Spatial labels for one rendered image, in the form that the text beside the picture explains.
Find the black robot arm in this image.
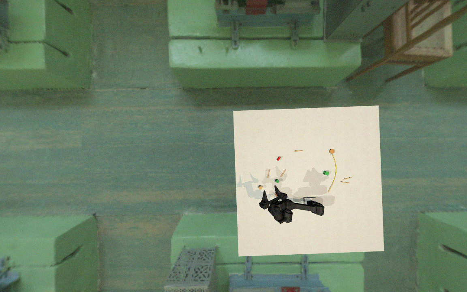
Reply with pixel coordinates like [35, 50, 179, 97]
[268, 199, 324, 224]

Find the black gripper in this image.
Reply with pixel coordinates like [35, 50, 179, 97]
[259, 185, 287, 213]

